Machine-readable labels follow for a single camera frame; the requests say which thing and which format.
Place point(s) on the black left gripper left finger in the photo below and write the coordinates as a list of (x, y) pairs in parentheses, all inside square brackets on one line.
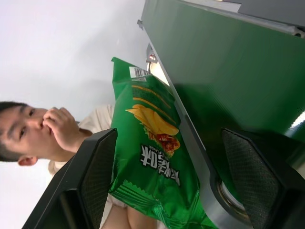
[(78, 181)]

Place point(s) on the grey conveyor side frame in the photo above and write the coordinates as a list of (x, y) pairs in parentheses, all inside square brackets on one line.
[(190, 143)]

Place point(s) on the person in beige shirt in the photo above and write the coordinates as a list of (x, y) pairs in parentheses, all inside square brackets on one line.
[(21, 133)]

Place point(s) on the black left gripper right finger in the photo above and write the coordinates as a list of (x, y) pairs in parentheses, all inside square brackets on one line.
[(257, 179)]

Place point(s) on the green conveyor belt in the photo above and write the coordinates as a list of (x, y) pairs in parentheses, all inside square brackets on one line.
[(226, 78)]

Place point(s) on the person's bare hand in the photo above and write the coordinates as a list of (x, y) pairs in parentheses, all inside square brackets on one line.
[(62, 131)]

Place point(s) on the green potato chip bag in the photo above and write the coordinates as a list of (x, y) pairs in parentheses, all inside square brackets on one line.
[(147, 148)]

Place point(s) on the conveyor sensor with red light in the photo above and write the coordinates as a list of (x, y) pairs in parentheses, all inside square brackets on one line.
[(151, 56)]

